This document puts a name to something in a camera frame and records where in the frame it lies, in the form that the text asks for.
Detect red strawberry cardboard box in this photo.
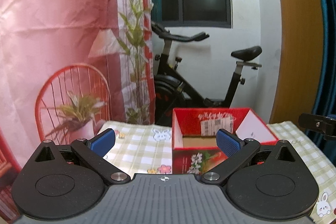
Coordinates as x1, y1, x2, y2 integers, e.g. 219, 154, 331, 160
172, 107, 278, 174

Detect green checked bunny tablecloth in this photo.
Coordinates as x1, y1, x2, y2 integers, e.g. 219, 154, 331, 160
99, 121, 335, 223

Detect black exercise bike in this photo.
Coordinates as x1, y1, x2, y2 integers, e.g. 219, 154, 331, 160
151, 21, 263, 127

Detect pink printed backdrop cloth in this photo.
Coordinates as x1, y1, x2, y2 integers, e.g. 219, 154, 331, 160
1, 0, 154, 221

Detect wooden door panel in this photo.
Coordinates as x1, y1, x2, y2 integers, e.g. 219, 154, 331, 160
270, 0, 323, 123

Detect teal curtain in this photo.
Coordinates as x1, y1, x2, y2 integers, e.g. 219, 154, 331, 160
308, 0, 336, 146

